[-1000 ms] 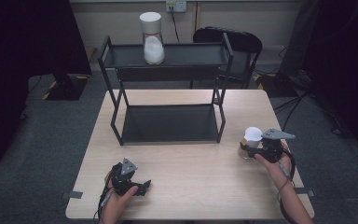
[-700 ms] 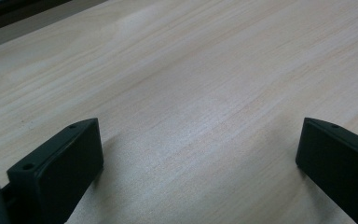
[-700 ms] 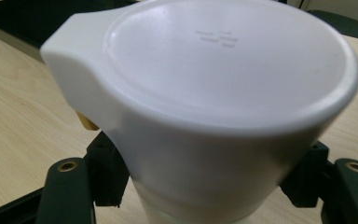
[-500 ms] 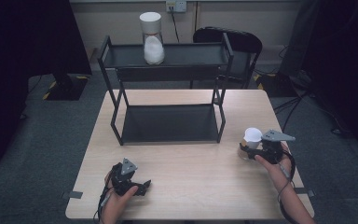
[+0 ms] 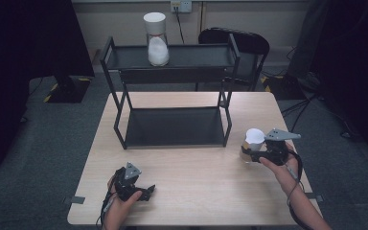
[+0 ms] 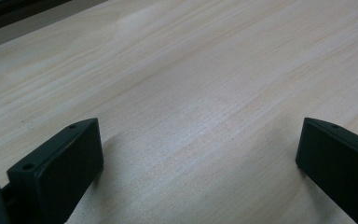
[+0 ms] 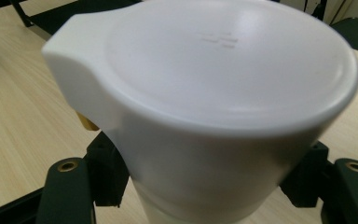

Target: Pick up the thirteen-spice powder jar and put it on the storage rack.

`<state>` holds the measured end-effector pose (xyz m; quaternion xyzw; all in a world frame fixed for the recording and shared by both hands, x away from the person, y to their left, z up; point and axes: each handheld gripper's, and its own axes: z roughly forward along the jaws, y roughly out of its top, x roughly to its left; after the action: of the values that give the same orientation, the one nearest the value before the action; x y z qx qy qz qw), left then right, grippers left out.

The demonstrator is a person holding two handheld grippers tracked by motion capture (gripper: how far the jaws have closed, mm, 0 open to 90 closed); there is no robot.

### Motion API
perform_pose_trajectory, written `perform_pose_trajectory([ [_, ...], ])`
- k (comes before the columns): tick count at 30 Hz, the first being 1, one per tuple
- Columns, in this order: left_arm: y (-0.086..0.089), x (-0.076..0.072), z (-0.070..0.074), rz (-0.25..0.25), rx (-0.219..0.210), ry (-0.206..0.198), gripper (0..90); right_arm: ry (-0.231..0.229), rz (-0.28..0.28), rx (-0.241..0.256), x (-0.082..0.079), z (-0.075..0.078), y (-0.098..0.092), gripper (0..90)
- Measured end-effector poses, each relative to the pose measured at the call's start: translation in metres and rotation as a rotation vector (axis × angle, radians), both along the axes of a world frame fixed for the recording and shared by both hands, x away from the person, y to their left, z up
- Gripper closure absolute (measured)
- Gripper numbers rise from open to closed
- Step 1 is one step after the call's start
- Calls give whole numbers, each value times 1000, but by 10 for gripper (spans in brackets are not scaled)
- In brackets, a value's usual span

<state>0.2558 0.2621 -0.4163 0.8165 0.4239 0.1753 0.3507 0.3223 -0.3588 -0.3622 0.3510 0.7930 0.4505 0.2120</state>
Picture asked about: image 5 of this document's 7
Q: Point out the black curtain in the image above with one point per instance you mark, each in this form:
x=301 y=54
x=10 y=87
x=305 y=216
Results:
x=19 y=64
x=357 y=57

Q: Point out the black metal shelf rack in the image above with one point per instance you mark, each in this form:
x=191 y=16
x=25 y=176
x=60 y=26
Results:
x=175 y=126

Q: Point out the person's right hand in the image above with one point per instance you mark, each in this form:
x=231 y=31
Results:
x=287 y=174

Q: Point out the grey tape piece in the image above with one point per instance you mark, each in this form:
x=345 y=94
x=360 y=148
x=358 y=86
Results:
x=76 y=200
x=314 y=197

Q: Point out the black chair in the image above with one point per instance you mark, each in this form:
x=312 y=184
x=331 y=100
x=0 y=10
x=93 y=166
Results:
x=252 y=43

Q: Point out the dark grey cloth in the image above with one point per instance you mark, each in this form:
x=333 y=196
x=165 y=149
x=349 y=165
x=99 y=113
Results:
x=306 y=41

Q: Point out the black stand base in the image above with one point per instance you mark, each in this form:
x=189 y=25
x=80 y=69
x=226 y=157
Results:
x=284 y=87
x=68 y=91

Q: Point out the white powder jar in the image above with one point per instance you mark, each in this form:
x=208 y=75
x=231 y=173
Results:
x=158 y=51

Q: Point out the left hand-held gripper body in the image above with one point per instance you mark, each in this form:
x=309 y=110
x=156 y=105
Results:
x=126 y=185

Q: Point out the white wall socket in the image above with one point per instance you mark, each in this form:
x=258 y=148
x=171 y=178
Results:
x=181 y=5

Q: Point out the person's left hand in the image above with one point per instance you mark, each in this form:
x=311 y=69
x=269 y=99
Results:
x=119 y=209

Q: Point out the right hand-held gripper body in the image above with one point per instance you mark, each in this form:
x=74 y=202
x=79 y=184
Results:
x=276 y=151

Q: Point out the brown powder jar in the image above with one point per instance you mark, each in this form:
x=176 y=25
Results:
x=255 y=137

